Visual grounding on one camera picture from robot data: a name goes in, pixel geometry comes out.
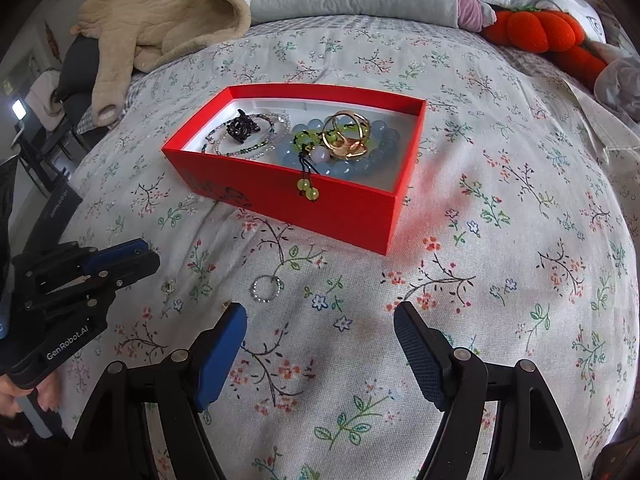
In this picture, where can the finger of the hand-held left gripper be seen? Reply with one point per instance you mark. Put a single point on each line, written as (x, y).
(135, 267)
(120, 252)

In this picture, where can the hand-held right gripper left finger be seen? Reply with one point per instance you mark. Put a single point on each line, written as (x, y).
(222, 360)

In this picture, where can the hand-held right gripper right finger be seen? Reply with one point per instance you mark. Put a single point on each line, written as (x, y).
(420, 360)

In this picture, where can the red cardboard box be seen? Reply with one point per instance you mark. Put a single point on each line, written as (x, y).
(280, 205)

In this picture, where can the person's left hand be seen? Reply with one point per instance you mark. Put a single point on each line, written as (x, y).
(50, 392)

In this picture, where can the dark chair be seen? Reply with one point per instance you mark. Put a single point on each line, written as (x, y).
(80, 80)

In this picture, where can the beige quilted jacket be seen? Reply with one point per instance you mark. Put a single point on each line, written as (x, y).
(165, 20)

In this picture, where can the grey checked bed sheet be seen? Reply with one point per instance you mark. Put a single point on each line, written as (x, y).
(310, 22)

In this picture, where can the white folded cloth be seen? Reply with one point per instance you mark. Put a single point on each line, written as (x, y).
(610, 130)

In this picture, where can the grey printed cloth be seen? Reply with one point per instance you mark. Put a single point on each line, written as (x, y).
(617, 80)

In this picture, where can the orange plush toy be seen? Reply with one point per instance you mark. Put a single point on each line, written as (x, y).
(535, 30)

